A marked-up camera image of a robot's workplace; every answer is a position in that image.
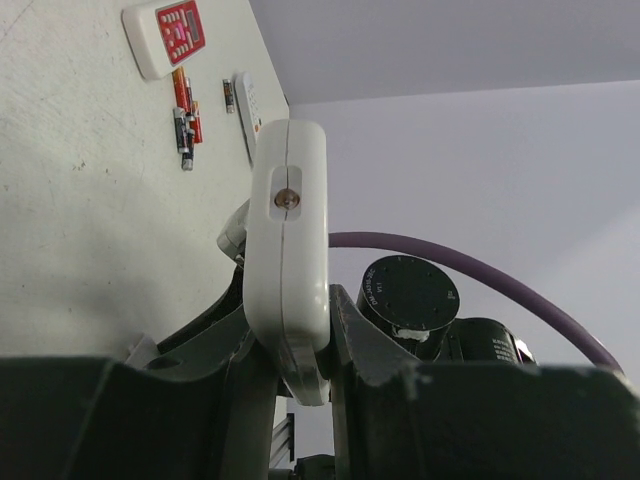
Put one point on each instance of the white battery cover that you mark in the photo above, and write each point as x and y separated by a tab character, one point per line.
232	238

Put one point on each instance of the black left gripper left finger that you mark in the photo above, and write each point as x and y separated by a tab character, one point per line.
202	409

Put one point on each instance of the white remote with orange button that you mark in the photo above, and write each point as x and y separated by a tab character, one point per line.
248	111

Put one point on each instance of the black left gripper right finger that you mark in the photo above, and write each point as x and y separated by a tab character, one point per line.
395	417

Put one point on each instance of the white grey remote control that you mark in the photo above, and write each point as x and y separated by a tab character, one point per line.
285	288

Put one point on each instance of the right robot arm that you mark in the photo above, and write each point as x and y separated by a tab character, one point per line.
416	304

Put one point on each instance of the lone black battery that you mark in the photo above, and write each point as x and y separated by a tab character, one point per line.
228	96

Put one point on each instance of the red and white remote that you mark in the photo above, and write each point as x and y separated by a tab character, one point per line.
163	35

